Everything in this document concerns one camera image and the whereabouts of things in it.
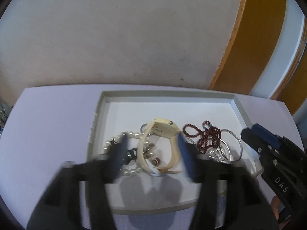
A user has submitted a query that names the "thin silver bangle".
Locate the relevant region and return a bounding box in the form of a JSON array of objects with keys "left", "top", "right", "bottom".
[{"left": 221, "top": 129, "right": 243, "bottom": 162}]

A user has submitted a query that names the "white pearl bracelet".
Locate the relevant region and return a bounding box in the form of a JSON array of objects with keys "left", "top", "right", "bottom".
[{"left": 103, "top": 131, "right": 145, "bottom": 176}]

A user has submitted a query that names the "hinged silver bangle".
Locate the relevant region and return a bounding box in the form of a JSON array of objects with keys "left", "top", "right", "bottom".
[{"left": 217, "top": 140, "right": 232, "bottom": 163}]

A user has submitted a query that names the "person's right hand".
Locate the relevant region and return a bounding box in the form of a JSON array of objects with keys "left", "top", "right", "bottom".
[{"left": 270, "top": 195, "right": 281, "bottom": 220}]

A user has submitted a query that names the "orange wooden door frame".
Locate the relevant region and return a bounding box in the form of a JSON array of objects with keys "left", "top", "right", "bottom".
[{"left": 209, "top": 0, "right": 286, "bottom": 94}]

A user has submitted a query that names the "dark red bead necklace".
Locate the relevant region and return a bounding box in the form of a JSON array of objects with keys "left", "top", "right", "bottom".
[{"left": 182, "top": 120, "right": 222, "bottom": 154}]

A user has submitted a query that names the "white shallow cardboard tray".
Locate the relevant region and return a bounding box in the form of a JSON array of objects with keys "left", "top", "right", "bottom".
[{"left": 87, "top": 90, "right": 263, "bottom": 214}]

